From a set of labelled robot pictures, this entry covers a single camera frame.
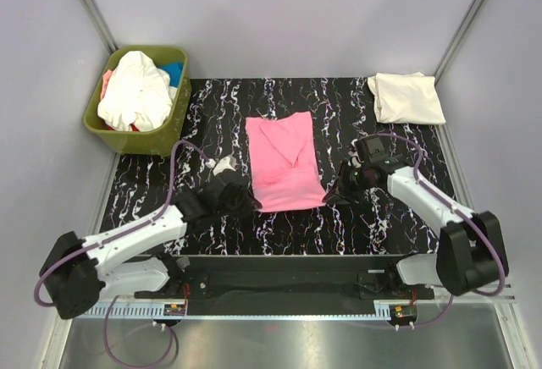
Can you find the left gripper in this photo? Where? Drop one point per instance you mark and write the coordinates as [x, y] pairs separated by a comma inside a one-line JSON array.
[[251, 204]]

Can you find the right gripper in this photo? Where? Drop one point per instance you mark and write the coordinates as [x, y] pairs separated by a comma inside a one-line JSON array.
[[340, 192]]

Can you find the pink t-shirt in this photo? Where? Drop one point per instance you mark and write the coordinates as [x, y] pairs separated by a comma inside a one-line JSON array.
[[284, 169]]

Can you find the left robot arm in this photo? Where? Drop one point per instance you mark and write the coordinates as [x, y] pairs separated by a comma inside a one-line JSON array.
[[78, 272]]

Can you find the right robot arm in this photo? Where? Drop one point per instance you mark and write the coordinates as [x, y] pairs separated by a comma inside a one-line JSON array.
[[471, 256]]

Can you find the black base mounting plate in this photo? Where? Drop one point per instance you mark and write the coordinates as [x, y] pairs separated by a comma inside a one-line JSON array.
[[284, 286]]

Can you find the olive green plastic basket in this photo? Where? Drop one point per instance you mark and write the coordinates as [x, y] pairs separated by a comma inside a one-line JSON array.
[[159, 141]]

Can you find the folded cream t-shirt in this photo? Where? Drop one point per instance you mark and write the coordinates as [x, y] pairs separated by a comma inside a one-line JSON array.
[[405, 99]]

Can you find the blue garment in basket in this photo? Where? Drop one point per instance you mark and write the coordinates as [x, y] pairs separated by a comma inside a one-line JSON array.
[[174, 70]]

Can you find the white shirt in basket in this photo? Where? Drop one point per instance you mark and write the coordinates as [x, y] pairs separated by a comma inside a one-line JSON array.
[[136, 92]]

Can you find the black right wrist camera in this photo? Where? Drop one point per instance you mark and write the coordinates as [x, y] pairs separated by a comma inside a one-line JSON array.
[[370, 150]]

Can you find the left aluminium corner post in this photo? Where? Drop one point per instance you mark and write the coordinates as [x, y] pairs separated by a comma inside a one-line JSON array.
[[101, 27]]

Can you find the aluminium corner post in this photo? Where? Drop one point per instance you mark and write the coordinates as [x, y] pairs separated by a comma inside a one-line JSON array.
[[458, 37], [101, 27]]

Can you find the right aluminium corner post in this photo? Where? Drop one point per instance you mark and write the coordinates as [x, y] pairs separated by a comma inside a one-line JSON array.
[[458, 37]]

